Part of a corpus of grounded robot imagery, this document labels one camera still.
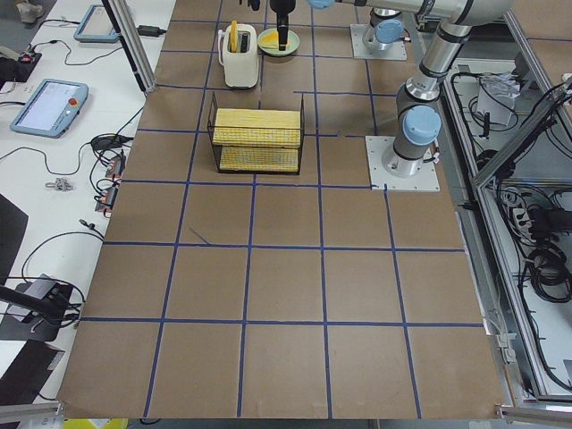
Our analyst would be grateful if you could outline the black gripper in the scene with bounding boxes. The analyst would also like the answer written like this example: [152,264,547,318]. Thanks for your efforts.
[269,0,295,50]
[239,0,261,12]

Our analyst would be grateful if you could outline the white toaster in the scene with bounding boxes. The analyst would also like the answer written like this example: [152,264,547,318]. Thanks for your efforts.
[217,23,259,88]

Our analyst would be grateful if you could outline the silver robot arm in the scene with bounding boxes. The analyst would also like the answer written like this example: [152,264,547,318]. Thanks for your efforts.
[352,0,513,163]
[269,0,404,52]

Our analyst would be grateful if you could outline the bread slice in toaster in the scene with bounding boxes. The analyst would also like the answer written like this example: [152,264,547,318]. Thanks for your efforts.
[229,21,238,53]

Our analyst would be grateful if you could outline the triangular bread on plate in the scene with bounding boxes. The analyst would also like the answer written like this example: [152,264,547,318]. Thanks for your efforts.
[259,29,279,49]

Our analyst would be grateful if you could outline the green plate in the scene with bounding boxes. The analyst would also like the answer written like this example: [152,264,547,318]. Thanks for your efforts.
[257,27,301,58]

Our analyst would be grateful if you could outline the black power adapter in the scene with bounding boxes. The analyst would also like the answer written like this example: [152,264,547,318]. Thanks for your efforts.
[137,25,165,38]

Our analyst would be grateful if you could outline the wooden box in basket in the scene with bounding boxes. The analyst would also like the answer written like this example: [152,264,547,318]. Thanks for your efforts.
[212,107,301,172]

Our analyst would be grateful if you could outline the far teach pendant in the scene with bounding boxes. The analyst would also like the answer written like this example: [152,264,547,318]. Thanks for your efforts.
[73,4,119,43]

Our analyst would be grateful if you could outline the teach pendant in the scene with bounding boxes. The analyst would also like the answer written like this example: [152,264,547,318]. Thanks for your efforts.
[10,79,89,139]
[73,4,119,43]

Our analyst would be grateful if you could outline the near teach pendant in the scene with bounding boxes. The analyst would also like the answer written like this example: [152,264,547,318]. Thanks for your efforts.
[10,79,89,139]

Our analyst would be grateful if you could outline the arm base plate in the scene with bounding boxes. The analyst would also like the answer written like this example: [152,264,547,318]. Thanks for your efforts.
[349,24,408,61]
[365,136,441,192]

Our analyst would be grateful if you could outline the black wire basket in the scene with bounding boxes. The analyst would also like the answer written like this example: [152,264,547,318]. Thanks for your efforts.
[206,91,307,175]

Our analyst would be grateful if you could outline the aluminium frame post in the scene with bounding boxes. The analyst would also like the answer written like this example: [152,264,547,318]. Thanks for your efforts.
[102,0,156,94]

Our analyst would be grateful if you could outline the coiled black cables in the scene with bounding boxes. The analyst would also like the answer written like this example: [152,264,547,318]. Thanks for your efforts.
[517,187,572,305]

